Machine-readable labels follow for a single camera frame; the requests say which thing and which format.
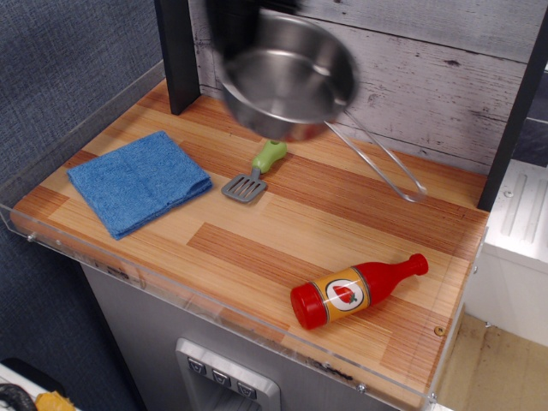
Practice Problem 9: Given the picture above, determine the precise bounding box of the stainless steel pan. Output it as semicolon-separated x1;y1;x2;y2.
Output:
212;3;428;204

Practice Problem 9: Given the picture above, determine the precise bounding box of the blue folded cloth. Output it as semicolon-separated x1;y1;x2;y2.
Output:
67;131;212;240

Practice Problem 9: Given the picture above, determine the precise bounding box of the red toy ketchup bottle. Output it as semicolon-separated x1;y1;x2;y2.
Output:
290;253;429;330

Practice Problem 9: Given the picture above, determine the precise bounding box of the grey toy fridge cabinet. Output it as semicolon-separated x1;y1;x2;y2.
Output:
83;265;392;410

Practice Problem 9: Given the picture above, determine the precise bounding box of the silver dispenser button panel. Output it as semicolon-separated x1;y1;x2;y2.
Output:
176;338;282;411

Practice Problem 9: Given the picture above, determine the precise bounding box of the white toy sink unit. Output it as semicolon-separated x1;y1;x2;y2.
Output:
463;160;547;346

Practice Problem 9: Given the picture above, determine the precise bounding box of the black and yellow object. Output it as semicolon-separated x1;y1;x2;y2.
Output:
1;384;76;411

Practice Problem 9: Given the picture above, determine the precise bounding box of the green handled grey spatula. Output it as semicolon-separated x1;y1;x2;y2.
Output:
221;140;288;204

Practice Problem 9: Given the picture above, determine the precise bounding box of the black left vertical post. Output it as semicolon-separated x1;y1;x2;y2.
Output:
154;0;201;115

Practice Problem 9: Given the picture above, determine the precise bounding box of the black vertical post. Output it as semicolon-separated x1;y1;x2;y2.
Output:
154;0;201;115
477;11;547;211

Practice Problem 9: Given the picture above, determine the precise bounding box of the black right vertical post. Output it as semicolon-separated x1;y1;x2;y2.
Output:
477;11;547;211

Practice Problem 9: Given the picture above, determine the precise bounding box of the clear acrylic guard rail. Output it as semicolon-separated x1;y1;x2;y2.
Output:
5;66;487;410

